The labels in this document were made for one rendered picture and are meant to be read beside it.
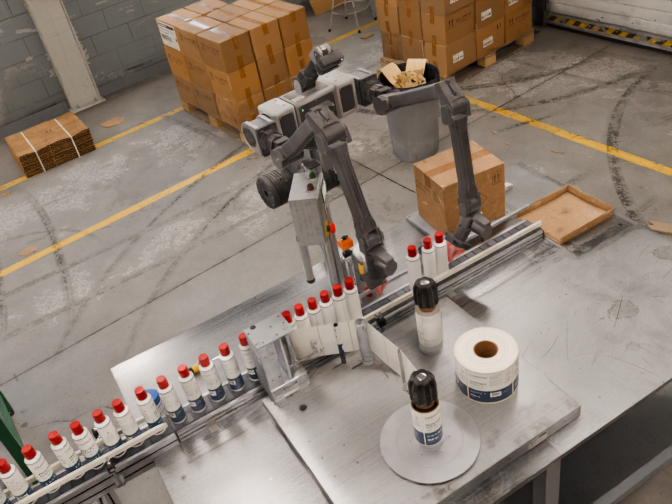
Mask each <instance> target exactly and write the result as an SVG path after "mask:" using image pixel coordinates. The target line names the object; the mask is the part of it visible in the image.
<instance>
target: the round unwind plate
mask: <svg viewBox="0 0 672 504"><path fill-rule="evenodd" d="M440 409H441V418H442V427H443V434H444V442H443V444H442V446H441V447H439V448H438V449H436V450H433V451H426V450H423V449H421V448H419V447H418V446H417V444H416V442H415V435H414V428H413V421H412V415H411V408H410V404H408V405H405V406H404V407H402V408H400V409H399V410H397V411H396V412H395V413H393V414H392V415H391V416H390V418H389V419H388V420H387V421H386V423H385V425H384V427H383V429H382V432H381V436H380V448H381V453H382V455H383V458H384V460H385V461H386V463H387V464H388V466H389V467H390V468H391V469H392V470H393V471H394V472H396V473H397V474H398V475H400V476H402V477H403V478H406V479H408V480H411V481H414V482H418V483H426V484H433V483H441V482H445V481H449V480H451V479H454V478H456V477H458V476H459V475H461V474H463V473H464V472H465V471H466V470H468V469H469V468H470V466H471V465H472V464H473V463H474V461H475V460H476V458H477V456H478V453H479V450H480V444H481V438H480V432H479V429H478V426H477V424H476V423H475V421H474V420H473V418H472V417H471V416H470V415H469V414H468V413H467V412H466V411H465V410H463V409H462V408H460V407H458V406H456V405H454V404H452V403H449V402H445V401H441V400H440Z"/></svg>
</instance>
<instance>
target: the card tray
mask: <svg viewBox="0 0 672 504"><path fill-rule="evenodd" d="M529 205H530V208H528V209H526V210H525V211H523V212H521V213H519V214H517V219H519V220H520V221H523V220H529V221H530V222H532V223H536V222H538V221H539V220H540V221H542V225H541V226H539V227H540V228H542V229H543V230H544V235H545V236H547V237H548V238H550V239H552V240H553V241H555V242H557V243H558V244H560V245H562V244H564V243H566V242H568V241H569V240H571V239H573V238H575V237H577V236H578V235H580V234H582V233H584V232H585V231H587V230H589V229H591V228H592V227H594V226H596V225H598V224H599V223H601V222H603V221H605V220H606V219H608V218H610V217H612V216H613V215H614V207H612V206H610V205H608V204H606V203H604V202H602V201H600V200H598V199H597V198H595V197H593V196H591V195H589V194H587V193H585V192H583V191H581V190H579V189H577V188H575V187H573V186H571V185H569V184H567V185H565V186H563V187H561V188H559V189H557V190H555V191H553V192H552V193H550V194H548V195H546V196H544V197H542V198H540V199H538V200H537V201H535V202H533V203H531V204H529Z"/></svg>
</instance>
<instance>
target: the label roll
mask: <svg viewBox="0 0 672 504"><path fill-rule="evenodd" d="M454 357H455V369H456V380H457V386H458V388H459V390H460V392H461V393H462V394H463V395H464V396H465V397H467V398H468V399H470V400H472V401H475V402H478V403H483V404H494V403H499V402H502V401H504V400H506V399H508V398H509V397H511V396H512V395H513V394H514V393H515V391H516V390H517V387H518V383H519V369H518V345H517V343H516V341H515V339H514V338H513V337H512V336H511V335H510V334H508V333H507V332H505V331H503V330H500V329H497V328H492V327H479V328H474V329H471V330H469V331H467V332H465V333H464V334H462V335H461V336H460V337H459V338H458V339H457V341H456V343H455V345H454Z"/></svg>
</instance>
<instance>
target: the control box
mask: <svg viewBox="0 0 672 504"><path fill-rule="evenodd" d="M315 175H316V177H317V179H316V180H313V181H311V180H309V173H308V172H302V173H295V174H294V176H293V181H292V185H291V190H290V194H289V199H288V203H289V207H290V211H291V215H292V219H293V223H294V227H295V231H296V235H297V239H298V243H299V246H309V245H320V244H326V242H328V236H329V232H327V228H326V226H327V225H330V220H331V212H330V207H329V204H328V211H327V217H326V213H325V208H324V207H325V203H323V198H322V193H321V185H322V179H323V173H321V172H317V171H316V172H315ZM309 183H312V184H313V186H314V188H315V190H314V191H313V192H307V184H309Z"/></svg>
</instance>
